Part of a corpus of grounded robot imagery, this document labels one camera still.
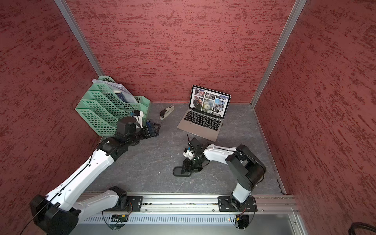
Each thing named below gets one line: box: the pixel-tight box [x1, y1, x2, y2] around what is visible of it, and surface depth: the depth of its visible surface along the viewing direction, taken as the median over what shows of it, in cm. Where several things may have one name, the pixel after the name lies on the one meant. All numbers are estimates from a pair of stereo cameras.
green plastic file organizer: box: [74, 75, 152, 137], surface depth 97 cm
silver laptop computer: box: [176, 84, 232, 142], surface depth 109 cm
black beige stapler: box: [159, 105, 175, 120], surface depth 112 cm
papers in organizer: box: [92, 78, 138, 104], surface depth 101 cm
